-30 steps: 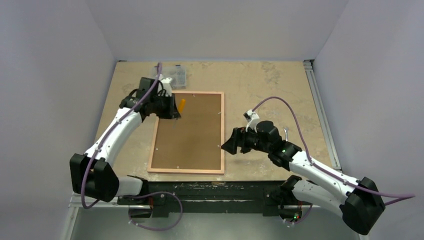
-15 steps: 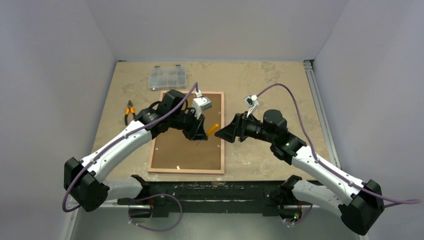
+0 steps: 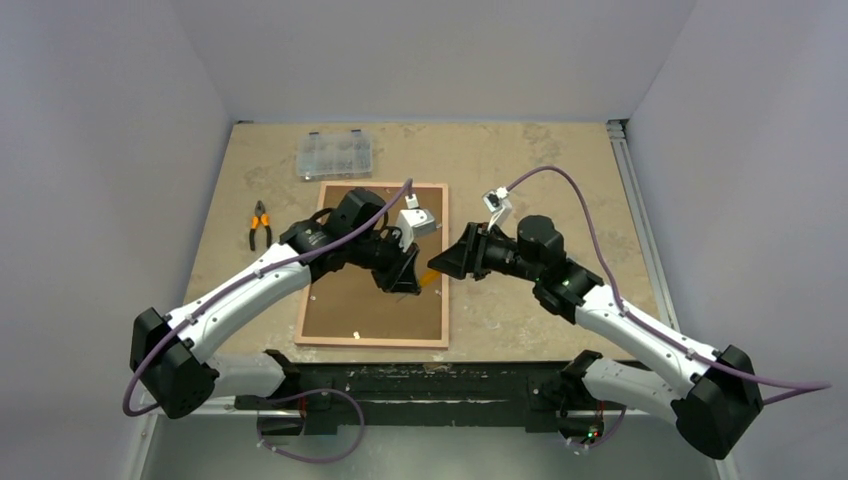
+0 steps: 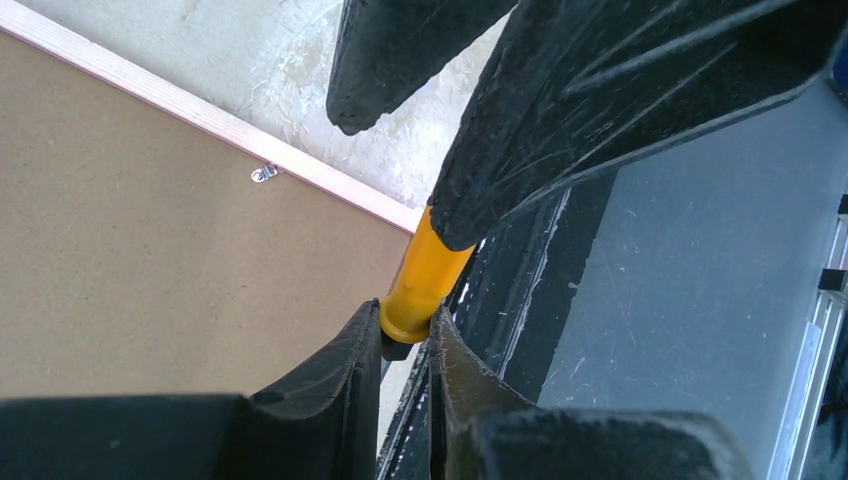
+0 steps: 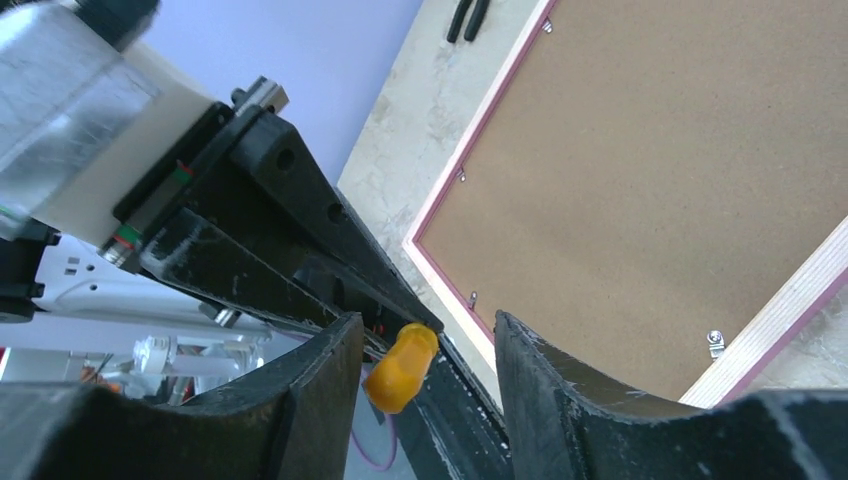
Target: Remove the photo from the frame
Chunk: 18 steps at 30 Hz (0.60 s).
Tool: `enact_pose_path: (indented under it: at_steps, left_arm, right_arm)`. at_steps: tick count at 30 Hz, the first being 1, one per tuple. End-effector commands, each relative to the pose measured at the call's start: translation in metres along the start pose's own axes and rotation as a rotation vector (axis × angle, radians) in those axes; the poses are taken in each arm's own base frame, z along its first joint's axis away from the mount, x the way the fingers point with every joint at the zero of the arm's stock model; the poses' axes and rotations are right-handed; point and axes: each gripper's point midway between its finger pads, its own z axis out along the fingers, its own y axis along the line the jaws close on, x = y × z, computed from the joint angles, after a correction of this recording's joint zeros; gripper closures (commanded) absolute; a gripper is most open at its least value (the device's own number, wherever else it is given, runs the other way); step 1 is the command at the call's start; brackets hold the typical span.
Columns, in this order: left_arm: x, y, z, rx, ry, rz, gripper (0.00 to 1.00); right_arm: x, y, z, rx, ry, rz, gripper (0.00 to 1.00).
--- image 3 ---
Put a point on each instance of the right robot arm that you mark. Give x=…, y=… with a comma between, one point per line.
x=707, y=394

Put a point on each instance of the orange handled screwdriver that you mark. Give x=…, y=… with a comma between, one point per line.
x=428, y=279

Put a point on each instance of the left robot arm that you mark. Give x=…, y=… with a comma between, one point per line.
x=175, y=357

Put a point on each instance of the orange black pliers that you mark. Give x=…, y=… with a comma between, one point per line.
x=259, y=220

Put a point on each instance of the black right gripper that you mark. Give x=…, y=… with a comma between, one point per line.
x=474, y=250

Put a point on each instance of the clear plastic screw organizer box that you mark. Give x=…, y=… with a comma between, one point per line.
x=326, y=156

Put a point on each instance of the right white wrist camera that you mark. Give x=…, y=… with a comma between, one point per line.
x=498, y=203

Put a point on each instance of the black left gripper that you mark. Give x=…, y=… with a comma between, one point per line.
x=400, y=277

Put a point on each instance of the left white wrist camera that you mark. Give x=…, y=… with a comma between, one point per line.
x=413, y=222

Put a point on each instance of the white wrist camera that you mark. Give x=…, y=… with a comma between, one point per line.
x=413, y=222
x=498, y=203

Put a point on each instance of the pink photo frame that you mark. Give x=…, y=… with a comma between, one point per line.
x=346, y=309

